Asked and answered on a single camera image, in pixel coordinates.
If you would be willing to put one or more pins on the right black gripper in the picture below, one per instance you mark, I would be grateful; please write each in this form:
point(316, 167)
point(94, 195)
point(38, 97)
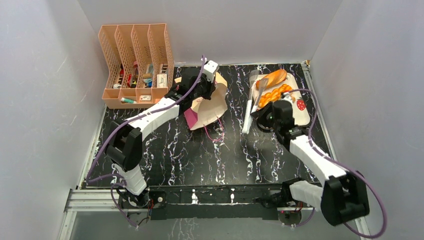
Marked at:
point(261, 116)

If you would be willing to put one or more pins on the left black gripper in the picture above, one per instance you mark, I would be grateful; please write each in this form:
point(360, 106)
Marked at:
point(211, 89)

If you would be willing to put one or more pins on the pink and tan paper bag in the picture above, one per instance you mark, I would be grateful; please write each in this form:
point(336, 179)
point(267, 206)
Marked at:
point(204, 112)

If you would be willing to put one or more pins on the orange braided fake bread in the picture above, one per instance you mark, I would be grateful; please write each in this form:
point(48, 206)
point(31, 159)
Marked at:
point(273, 95)

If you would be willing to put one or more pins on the metal tongs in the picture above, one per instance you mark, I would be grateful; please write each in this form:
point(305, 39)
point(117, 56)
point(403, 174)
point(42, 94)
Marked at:
point(253, 102)

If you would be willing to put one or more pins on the long orange fake baguette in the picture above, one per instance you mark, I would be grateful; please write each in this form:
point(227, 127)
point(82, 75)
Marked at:
point(274, 78)

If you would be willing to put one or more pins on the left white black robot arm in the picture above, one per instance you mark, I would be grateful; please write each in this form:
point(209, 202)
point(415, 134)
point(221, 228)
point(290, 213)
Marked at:
point(125, 146)

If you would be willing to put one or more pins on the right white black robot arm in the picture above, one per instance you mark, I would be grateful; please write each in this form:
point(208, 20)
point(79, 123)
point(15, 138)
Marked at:
point(341, 196)

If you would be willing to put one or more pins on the white strawberry print tray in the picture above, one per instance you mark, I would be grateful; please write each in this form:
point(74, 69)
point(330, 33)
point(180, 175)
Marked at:
point(299, 110)

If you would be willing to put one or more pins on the small white box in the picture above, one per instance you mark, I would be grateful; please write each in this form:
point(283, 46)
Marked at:
point(162, 80)

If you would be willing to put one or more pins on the red bottle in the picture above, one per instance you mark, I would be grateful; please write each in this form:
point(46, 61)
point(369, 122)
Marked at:
point(135, 68)

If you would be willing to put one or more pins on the peach plastic file organizer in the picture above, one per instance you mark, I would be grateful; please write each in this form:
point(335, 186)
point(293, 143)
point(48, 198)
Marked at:
point(140, 64)

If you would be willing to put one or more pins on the green white tube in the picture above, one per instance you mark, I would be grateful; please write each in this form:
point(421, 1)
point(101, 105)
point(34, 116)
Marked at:
point(126, 100)

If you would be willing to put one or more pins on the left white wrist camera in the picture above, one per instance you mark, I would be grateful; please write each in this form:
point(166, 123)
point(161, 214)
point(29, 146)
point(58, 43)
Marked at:
point(210, 69)

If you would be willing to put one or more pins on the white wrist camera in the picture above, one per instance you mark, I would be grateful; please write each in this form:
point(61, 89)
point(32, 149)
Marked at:
point(210, 69)
point(286, 96)

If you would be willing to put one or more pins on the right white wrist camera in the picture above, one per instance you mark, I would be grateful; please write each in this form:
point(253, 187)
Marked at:
point(286, 96)

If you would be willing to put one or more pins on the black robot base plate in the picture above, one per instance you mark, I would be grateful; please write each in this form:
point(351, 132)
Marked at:
point(264, 201)

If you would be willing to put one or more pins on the aluminium frame rail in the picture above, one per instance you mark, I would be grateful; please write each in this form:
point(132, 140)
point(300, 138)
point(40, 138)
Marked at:
point(85, 200)

